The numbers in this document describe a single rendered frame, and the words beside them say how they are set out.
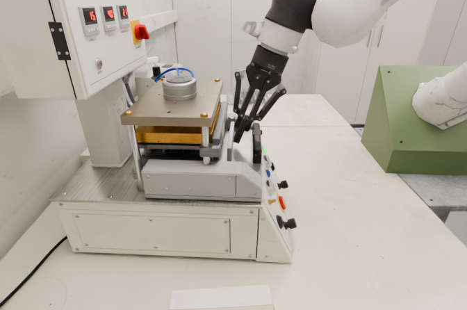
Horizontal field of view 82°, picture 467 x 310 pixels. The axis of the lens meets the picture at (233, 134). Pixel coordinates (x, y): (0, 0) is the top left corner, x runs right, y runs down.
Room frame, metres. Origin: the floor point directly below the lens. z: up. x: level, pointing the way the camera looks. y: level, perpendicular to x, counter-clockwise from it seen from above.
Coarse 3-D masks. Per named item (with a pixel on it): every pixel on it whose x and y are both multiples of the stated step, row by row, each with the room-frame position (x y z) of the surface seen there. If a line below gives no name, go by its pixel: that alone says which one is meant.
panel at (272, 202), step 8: (264, 152) 0.71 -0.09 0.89; (264, 168) 0.61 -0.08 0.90; (264, 176) 0.57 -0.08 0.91; (272, 176) 0.68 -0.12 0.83; (264, 184) 0.53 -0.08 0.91; (264, 192) 0.50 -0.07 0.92; (280, 192) 0.68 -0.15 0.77; (264, 200) 0.46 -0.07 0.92; (272, 200) 0.49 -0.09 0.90; (272, 208) 0.50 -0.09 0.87; (280, 208) 0.57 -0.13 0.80; (272, 216) 0.46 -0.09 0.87; (280, 232) 0.46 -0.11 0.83; (288, 240) 0.49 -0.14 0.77; (288, 248) 0.46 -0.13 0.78
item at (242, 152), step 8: (232, 128) 0.64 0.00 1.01; (224, 136) 0.67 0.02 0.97; (232, 136) 0.60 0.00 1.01; (248, 136) 0.67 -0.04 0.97; (224, 144) 0.63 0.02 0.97; (232, 144) 0.58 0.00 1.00; (240, 144) 0.63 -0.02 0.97; (248, 144) 0.63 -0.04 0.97; (224, 152) 0.58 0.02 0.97; (232, 152) 0.58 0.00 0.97; (240, 152) 0.58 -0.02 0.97; (248, 152) 0.58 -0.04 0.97; (216, 160) 0.55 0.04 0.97; (224, 160) 0.55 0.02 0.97; (232, 160) 0.55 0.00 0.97; (240, 160) 0.55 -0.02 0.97; (248, 160) 0.55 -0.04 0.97; (256, 168) 0.51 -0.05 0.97; (136, 176) 0.51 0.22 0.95
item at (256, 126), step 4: (252, 124) 0.68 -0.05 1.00; (256, 124) 0.66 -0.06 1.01; (252, 128) 0.66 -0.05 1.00; (256, 128) 0.64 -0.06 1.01; (252, 132) 0.64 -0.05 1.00; (256, 132) 0.62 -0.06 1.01; (260, 132) 0.62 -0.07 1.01; (252, 136) 0.63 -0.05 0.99; (256, 136) 0.59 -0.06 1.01; (260, 136) 0.60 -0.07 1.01; (256, 140) 0.57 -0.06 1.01; (260, 140) 0.57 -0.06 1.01; (256, 144) 0.56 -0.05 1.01; (260, 144) 0.56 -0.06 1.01; (256, 148) 0.54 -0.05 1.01; (260, 148) 0.54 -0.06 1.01; (256, 152) 0.53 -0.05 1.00; (260, 152) 0.53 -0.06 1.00; (256, 156) 0.53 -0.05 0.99; (260, 156) 0.53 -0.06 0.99; (256, 160) 0.53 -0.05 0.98; (260, 160) 0.53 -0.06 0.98
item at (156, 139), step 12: (216, 120) 0.60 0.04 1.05; (144, 132) 0.52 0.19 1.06; (156, 132) 0.52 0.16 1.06; (168, 132) 0.52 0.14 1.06; (180, 132) 0.52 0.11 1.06; (192, 132) 0.52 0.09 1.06; (144, 144) 0.52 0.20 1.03; (156, 144) 0.52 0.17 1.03; (168, 144) 0.52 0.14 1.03; (180, 144) 0.52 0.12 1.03; (192, 144) 0.52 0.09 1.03
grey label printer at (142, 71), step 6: (144, 66) 1.58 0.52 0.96; (162, 66) 1.57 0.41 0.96; (168, 66) 1.57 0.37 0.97; (174, 66) 1.58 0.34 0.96; (180, 66) 1.63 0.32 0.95; (138, 72) 1.50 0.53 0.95; (144, 72) 1.50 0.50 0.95; (162, 72) 1.49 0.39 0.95; (168, 72) 1.49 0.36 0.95; (174, 72) 1.50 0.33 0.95; (180, 72) 1.59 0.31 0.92
